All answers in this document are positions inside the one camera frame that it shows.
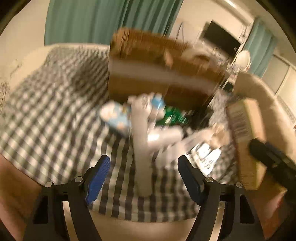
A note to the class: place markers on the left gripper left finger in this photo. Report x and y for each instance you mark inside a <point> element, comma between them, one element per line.
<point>47,221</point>

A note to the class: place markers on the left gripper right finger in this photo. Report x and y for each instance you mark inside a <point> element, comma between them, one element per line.
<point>240,220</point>

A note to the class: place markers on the small brown cardboard box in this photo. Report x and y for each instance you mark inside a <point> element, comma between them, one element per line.
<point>246,123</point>

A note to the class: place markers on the silver foil blister pack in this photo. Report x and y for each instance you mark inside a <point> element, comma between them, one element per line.
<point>205,157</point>

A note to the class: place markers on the green snack packet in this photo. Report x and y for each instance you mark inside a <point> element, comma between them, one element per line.
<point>173,116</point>

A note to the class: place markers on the white tube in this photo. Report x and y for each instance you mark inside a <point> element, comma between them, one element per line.
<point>146,139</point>

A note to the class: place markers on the white blue tissue packet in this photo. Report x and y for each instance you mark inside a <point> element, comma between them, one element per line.
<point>117,116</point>

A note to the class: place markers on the beige pillow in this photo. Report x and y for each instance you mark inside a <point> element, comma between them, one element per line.
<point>277,124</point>

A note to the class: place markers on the white wardrobe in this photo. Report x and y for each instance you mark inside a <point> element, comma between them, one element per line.
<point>280,78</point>

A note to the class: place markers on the checkered gingham blanket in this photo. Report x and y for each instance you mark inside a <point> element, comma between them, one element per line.
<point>51,131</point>

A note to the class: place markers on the white round vanity mirror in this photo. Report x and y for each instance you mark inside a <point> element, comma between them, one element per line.
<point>243,60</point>

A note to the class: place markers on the green curtain by wardrobe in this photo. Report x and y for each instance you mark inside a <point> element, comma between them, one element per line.
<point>261,44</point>

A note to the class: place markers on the white blue plush toy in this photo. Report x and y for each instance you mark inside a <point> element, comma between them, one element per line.
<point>151,104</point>

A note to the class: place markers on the black wall television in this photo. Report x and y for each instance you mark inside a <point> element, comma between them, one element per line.
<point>221,39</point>

